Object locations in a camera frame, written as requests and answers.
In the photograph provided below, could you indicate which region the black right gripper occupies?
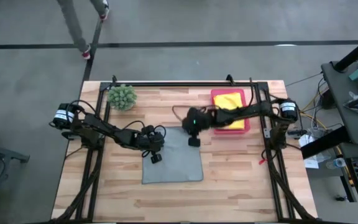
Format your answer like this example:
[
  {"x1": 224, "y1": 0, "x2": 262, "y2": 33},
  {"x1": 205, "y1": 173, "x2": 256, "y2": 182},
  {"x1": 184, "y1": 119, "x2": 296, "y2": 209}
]
[{"x1": 181, "y1": 107, "x2": 213, "y2": 147}]

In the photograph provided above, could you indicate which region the grey microfiber towel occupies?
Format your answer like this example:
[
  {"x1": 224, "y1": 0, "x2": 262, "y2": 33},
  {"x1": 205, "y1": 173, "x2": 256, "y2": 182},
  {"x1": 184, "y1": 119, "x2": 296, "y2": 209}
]
[{"x1": 141, "y1": 126, "x2": 204, "y2": 185}]

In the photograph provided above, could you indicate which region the yellow microfiber towel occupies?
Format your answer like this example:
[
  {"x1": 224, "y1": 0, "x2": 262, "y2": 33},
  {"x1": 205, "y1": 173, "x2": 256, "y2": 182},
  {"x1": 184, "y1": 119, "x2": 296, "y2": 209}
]
[{"x1": 213, "y1": 92, "x2": 246, "y2": 130}]

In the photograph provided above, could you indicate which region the pink plastic bin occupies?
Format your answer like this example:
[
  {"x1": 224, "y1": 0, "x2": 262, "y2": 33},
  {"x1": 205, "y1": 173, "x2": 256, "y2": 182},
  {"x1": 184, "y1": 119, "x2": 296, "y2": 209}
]
[{"x1": 210, "y1": 88, "x2": 251, "y2": 135}]

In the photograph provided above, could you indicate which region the potted green plant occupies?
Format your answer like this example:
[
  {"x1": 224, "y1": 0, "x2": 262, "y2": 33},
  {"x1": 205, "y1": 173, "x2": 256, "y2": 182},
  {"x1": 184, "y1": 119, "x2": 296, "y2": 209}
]
[{"x1": 106, "y1": 83, "x2": 138, "y2": 111}]

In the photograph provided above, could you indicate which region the white paper sheet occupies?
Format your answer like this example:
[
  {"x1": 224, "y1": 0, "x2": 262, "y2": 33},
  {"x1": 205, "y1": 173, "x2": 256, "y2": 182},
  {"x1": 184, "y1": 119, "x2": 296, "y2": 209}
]
[{"x1": 303, "y1": 157, "x2": 320, "y2": 169}]

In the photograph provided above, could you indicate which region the person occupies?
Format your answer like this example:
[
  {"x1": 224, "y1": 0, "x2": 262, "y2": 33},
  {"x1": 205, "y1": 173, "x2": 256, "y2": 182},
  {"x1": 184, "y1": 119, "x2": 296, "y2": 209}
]
[{"x1": 56, "y1": 0, "x2": 110, "y2": 60}]

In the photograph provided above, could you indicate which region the black side desk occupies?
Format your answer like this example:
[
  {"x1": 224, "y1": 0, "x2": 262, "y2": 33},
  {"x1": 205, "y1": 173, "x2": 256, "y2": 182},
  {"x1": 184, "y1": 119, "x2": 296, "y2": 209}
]
[{"x1": 321, "y1": 60, "x2": 358, "y2": 144}]

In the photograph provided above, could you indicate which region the clear plastic bottle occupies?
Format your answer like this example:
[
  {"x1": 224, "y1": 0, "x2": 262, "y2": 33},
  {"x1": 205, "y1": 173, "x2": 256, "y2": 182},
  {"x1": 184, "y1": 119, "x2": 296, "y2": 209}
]
[{"x1": 326, "y1": 157, "x2": 348, "y2": 170}]

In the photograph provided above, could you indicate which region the black slanted pole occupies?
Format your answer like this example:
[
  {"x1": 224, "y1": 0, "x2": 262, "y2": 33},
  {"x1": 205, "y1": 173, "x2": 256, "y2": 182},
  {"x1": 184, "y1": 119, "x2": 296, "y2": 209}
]
[{"x1": 333, "y1": 30, "x2": 358, "y2": 73}]

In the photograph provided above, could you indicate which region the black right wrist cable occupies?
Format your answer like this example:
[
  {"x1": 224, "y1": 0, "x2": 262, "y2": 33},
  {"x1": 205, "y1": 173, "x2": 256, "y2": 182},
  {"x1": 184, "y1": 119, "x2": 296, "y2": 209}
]
[{"x1": 172, "y1": 105, "x2": 198, "y2": 124}]

